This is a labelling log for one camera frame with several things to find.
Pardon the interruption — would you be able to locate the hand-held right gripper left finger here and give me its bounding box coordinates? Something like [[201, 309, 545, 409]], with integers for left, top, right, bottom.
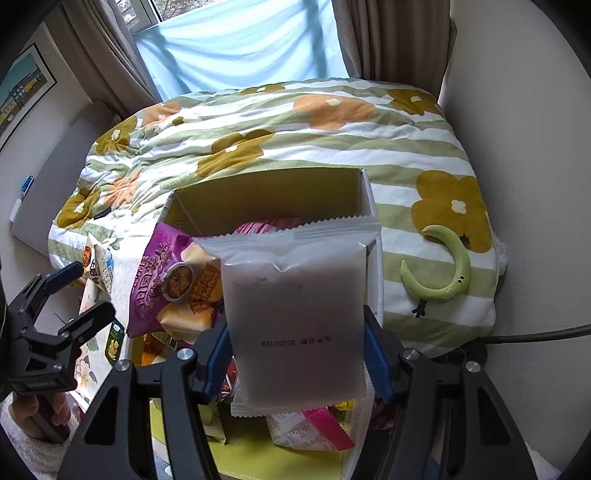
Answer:
[[58, 318, 232, 480]]

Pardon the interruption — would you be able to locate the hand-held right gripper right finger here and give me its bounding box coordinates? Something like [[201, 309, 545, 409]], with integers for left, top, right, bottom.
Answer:
[[362, 305, 539, 480]]

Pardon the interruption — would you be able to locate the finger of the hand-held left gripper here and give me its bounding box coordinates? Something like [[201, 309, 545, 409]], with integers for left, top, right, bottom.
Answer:
[[7, 261, 86, 333], [51, 301, 116, 356]]

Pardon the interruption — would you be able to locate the purple snack packet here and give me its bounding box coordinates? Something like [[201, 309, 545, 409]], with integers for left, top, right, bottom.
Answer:
[[127, 222, 227, 347]]

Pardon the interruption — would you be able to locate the plain white snack packet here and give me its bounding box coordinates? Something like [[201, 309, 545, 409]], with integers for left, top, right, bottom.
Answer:
[[191, 215, 382, 418]]

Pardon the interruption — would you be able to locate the green cardboard box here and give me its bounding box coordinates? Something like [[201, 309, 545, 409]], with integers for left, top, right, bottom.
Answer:
[[148, 167, 386, 480]]

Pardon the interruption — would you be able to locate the person's left hand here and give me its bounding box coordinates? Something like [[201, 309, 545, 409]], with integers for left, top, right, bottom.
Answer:
[[8, 392, 70, 439]]

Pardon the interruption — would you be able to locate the dark green snack packet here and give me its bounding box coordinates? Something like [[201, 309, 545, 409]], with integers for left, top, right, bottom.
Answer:
[[105, 323, 125, 365]]

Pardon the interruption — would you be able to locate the white floral low table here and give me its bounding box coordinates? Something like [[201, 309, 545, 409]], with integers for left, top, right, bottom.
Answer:
[[74, 249, 153, 411]]

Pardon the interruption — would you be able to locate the pale yellow snack packet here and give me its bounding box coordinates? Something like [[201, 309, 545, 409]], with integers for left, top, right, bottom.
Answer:
[[203, 401, 242, 446]]

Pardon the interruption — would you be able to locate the silver blue snack packet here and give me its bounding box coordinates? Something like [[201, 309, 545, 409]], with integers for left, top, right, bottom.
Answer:
[[83, 231, 116, 296]]

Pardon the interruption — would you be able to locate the red white snack packet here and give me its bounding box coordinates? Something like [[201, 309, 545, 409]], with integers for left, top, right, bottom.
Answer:
[[270, 405, 355, 454]]

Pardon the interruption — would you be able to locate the green crescent shaped toy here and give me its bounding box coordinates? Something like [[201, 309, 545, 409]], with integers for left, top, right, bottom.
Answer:
[[399, 224, 472, 303]]

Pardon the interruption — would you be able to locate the pink striped snack packet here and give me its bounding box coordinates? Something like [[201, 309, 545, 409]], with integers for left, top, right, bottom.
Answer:
[[235, 217, 320, 237]]

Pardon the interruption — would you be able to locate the floral striped blanket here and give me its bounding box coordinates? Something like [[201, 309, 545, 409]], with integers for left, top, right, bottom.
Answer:
[[46, 79, 497, 356]]

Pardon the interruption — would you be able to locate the brown curtain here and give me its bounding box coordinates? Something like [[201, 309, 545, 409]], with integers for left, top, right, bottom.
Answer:
[[60, 0, 162, 118], [332, 0, 458, 93]]

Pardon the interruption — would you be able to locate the light blue window sheet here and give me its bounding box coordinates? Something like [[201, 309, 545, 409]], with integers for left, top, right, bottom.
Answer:
[[134, 0, 349, 100]]

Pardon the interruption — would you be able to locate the thick grey cable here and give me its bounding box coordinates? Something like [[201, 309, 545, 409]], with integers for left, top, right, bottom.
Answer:
[[475, 323, 591, 347]]

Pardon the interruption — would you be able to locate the framed wall picture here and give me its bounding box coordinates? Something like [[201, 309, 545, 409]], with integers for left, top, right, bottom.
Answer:
[[0, 44, 58, 151]]

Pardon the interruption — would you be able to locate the white window frame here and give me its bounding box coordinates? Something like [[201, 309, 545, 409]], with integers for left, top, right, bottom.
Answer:
[[115, 0, 163, 34]]

